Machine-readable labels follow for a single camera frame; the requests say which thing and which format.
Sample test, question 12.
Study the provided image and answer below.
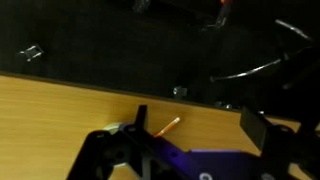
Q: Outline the silver metal bracket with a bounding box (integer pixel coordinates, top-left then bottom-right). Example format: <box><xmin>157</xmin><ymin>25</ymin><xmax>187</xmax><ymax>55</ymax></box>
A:
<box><xmin>17</xmin><ymin>44</ymin><xmax>45</xmax><ymax>63</ymax></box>

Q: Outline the orange-handled metal tool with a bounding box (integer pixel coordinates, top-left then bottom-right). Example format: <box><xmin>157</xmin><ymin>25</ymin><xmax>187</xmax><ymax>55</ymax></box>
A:
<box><xmin>202</xmin><ymin>0</ymin><xmax>232</xmax><ymax>31</ymax></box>

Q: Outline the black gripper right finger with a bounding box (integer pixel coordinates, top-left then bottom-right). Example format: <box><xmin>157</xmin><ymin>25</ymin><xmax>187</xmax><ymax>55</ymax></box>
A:
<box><xmin>239</xmin><ymin>106</ymin><xmax>320</xmax><ymax>180</ymax></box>

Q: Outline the straight chrome chair leg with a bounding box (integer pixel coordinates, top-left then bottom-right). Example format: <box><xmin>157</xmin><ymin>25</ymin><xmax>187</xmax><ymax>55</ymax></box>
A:
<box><xmin>274</xmin><ymin>18</ymin><xmax>314</xmax><ymax>42</ymax></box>

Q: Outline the orange pencil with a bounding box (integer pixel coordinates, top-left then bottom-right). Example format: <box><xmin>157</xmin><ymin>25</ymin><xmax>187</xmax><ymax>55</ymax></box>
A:
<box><xmin>153</xmin><ymin>116</ymin><xmax>182</xmax><ymax>139</ymax></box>

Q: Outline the small metal caster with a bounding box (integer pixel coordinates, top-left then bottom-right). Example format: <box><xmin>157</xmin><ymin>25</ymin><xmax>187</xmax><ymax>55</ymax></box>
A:
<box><xmin>172</xmin><ymin>85</ymin><xmax>188</xmax><ymax>100</ymax></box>

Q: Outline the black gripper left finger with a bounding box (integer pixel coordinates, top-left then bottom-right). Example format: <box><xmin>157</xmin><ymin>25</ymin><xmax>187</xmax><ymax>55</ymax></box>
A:
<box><xmin>65</xmin><ymin>104</ymin><xmax>174</xmax><ymax>180</ymax></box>

